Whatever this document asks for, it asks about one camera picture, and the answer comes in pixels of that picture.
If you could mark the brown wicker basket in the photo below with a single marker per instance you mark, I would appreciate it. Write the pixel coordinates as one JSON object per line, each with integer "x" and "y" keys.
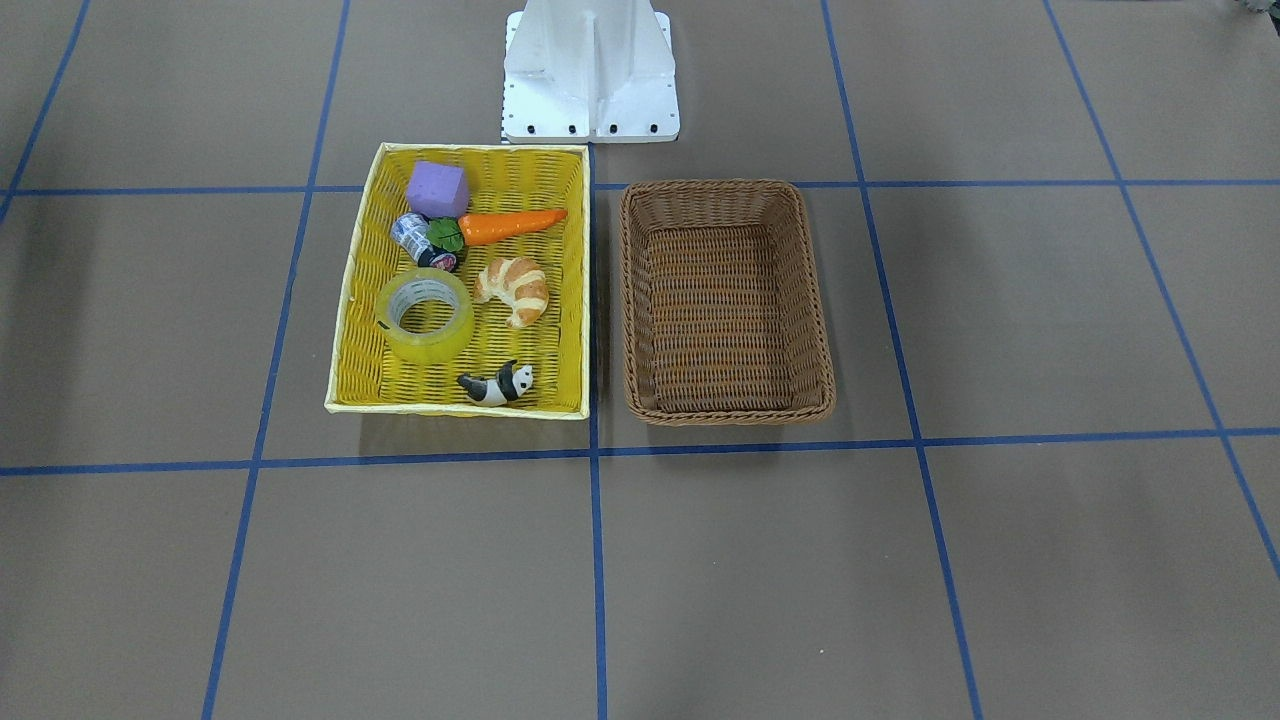
{"x": 722, "y": 321}

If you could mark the yellow woven basket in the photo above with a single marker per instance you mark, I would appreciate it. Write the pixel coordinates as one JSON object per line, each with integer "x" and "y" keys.
{"x": 366, "y": 377}

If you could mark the toy panda figure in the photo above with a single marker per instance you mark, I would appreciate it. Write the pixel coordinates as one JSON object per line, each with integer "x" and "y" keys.
{"x": 510, "y": 383}

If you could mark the toy croissant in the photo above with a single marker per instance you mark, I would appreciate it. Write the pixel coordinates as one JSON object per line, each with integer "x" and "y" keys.
{"x": 520, "y": 284}

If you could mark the orange toy carrot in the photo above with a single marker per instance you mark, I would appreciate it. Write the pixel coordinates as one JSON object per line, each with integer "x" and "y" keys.
{"x": 482, "y": 229}

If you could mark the purple foam cube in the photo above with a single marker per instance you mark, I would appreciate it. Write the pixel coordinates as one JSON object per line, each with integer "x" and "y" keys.
{"x": 437, "y": 190}

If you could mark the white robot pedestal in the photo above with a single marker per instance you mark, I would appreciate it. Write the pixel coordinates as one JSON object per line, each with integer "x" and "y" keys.
{"x": 589, "y": 72}

